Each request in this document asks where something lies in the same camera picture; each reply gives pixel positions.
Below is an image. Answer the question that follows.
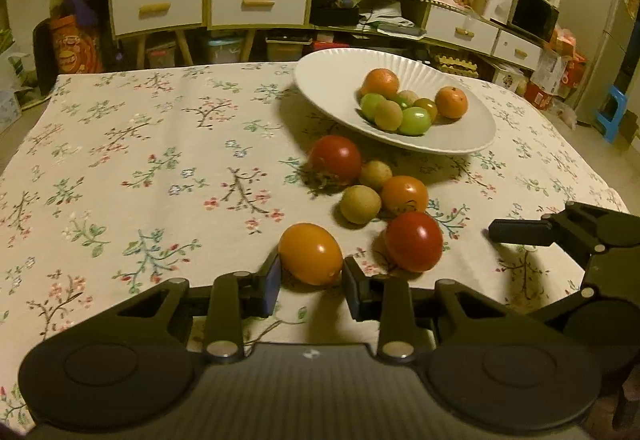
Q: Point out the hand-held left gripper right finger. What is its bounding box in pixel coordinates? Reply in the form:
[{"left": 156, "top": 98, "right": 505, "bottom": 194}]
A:
[{"left": 341, "top": 256, "right": 507, "bottom": 365}]

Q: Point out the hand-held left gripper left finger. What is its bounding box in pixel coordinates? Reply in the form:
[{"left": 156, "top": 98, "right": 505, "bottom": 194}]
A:
[{"left": 114, "top": 254, "right": 284, "bottom": 365}]

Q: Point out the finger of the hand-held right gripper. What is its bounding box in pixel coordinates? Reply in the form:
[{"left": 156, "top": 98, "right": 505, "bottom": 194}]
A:
[
  {"left": 527, "top": 292, "right": 596, "bottom": 322},
  {"left": 489, "top": 202, "right": 640, "bottom": 296}
]

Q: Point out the orange tomato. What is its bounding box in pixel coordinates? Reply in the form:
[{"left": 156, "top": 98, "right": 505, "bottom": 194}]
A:
[
  {"left": 381, "top": 175, "right": 430, "bottom": 216},
  {"left": 278, "top": 223, "right": 344, "bottom": 286}
]

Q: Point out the red tomato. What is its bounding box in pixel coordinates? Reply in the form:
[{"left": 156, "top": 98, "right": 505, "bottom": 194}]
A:
[
  {"left": 308, "top": 135, "right": 363, "bottom": 186},
  {"left": 384, "top": 212, "right": 444, "bottom": 272}
]

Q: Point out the small yellow plum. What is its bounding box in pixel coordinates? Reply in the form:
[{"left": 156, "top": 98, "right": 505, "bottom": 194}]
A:
[{"left": 359, "top": 160, "right": 393, "bottom": 190}]

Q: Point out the tangerine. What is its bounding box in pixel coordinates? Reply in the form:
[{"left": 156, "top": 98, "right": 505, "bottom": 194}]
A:
[
  {"left": 361, "top": 68, "right": 401, "bottom": 100},
  {"left": 434, "top": 86, "right": 469, "bottom": 120}
]

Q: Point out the olive green tomato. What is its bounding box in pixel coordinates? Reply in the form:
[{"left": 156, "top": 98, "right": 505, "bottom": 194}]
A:
[{"left": 414, "top": 97, "right": 439, "bottom": 122}]

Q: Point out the white ribbed plate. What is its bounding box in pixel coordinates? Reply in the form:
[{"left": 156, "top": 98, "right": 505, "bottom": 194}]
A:
[{"left": 294, "top": 48, "right": 497, "bottom": 156}]

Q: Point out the red printed carton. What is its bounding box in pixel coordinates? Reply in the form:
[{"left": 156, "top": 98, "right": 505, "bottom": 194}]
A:
[{"left": 524, "top": 79, "right": 557, "bottom": 108}]

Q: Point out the blue plastic stool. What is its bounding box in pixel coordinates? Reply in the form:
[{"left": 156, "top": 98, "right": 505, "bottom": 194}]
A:
[{"left": 595, "top": 85, "right": 628, "bottom": 141}]

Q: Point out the white carton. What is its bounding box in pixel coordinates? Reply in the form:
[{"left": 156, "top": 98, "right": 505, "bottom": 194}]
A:
[{"left": 492, "top": 67, "right": 528, "bottom": 96}]

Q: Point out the floral tablecloth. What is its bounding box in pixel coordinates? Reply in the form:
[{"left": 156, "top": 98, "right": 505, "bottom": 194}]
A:
[{"left": 0, "top": 62, "right": 631, "bottom": 432}]

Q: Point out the cardboard egg tray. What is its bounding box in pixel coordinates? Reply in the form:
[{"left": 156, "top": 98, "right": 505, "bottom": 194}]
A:
[{"left": 432, "top": 52, "right": 481, "bottom": 73}]

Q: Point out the black microwave oven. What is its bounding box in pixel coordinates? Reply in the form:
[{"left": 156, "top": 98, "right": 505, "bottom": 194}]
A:
[{"left": 507, "top": 0, "right": 560, "bottom": 43}]

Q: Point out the silver refrigerator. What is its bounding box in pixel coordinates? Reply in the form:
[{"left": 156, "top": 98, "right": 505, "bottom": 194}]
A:
[{"left": 560, "top": 0, "right": 640, "bottom": 126}]

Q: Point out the low wooden cabinet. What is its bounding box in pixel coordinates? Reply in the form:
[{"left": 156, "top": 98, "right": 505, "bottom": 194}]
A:
[{"left": 307, "top": 0, "right": 546, "bottom": 71}]

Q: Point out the clear plastic storage box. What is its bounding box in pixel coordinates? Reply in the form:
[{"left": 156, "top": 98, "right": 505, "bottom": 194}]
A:
[
  {"left": 265, "top": 34, "right": 306, "bottom": 62},
  {"left": 207, "top": 37, "right": 246, "bottom": 66}
]

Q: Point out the black box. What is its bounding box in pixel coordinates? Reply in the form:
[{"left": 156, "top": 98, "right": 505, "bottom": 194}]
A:
[{"left": 310, "top": 5, "right": 361, "bottom": 27}]

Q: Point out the orange printed bag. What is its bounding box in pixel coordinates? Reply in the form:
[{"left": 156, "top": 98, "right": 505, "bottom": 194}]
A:
[{"left": 49, "top": 15, "right": 103, "bottom": 76}]

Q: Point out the blue white tissue box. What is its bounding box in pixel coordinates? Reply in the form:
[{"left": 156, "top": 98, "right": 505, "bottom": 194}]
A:
[{"left": 0, "top": 90, "right": 23, "bottom": 133}]

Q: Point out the black panel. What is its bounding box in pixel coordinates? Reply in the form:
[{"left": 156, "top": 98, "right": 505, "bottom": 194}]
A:
[{"left": 32, "top": 20, "right": 56, "bottom": 93}]

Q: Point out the white drawer wooden handle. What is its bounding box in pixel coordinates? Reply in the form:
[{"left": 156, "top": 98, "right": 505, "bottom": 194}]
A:
[
  {"left": 492, "top": 30, "right": 543, "bottom": 71},
  {"left": 111, "top": 0, "right": 203, "bottom": 36},
  {"left": 427, "top": 7, "right": 498, "bottom": 53},
  {"left": 210, "top": 0, "right": 308, "bottom": 28}
]

